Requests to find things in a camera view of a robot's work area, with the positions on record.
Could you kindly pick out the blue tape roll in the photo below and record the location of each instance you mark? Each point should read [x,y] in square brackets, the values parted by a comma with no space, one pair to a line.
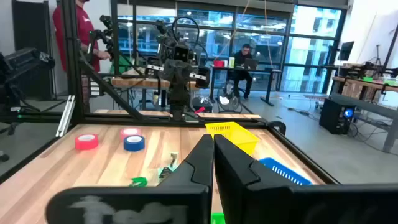
[134,147]

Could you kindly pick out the green white container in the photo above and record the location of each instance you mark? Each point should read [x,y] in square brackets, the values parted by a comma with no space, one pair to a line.
[231,62]

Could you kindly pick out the yellow plastic basket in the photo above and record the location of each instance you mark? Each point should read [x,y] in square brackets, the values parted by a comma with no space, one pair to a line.
[236,137]

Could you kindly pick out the red tape roll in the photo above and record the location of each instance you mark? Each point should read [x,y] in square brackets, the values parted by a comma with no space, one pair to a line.
[86,146]

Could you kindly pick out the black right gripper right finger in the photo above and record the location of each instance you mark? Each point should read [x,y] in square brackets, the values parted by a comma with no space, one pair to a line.
[242,186]

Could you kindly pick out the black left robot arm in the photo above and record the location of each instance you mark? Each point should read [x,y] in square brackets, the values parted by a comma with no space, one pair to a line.
[178,105]

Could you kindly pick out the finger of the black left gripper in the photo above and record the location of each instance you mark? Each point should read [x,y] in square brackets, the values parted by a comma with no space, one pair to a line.
[184,76]
[171,74]

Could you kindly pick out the pink tape roll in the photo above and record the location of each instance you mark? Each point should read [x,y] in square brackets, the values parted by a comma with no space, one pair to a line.
[122,133]

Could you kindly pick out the green mini stapler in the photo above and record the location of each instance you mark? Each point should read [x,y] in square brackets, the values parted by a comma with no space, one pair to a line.
[139,182]

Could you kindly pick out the black computer monitor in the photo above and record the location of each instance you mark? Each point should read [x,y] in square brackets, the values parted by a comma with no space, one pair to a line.
[345,51]

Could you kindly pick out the black computer tower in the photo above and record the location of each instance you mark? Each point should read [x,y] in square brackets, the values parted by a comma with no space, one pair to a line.
[332,115]

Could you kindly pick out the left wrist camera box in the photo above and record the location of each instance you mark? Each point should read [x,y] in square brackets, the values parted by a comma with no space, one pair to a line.
[181,53]

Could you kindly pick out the wooden workbench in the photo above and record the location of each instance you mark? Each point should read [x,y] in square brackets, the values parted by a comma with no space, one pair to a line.
[140,82]

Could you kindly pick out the silver aluminium extrusion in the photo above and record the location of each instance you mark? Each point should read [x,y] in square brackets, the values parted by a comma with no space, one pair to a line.
[66,118]

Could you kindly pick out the black office desk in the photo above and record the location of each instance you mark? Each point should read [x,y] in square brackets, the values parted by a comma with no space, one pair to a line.
[267,71]

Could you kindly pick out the grey laptop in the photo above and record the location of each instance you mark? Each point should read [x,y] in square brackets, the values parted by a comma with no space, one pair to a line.
[250,63]

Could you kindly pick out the red box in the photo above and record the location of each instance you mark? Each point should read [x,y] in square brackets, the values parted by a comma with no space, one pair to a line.
[218,63]

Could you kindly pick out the green plastic basket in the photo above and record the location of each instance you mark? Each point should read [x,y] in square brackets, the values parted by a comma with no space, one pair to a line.
[217,218]

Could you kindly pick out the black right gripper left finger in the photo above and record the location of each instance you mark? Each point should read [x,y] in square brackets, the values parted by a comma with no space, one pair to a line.
[192,174]

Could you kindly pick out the person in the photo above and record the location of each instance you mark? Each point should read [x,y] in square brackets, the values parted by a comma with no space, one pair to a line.
[241,56]
[84,31]

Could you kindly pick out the blue plastic basket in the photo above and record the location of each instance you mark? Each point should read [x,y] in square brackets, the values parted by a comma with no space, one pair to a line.
[280,169]

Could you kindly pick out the black box device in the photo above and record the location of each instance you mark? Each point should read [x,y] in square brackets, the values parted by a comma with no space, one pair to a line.
[25,62]

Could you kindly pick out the grey workbench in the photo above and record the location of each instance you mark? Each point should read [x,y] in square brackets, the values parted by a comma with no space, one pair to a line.
[367,107]

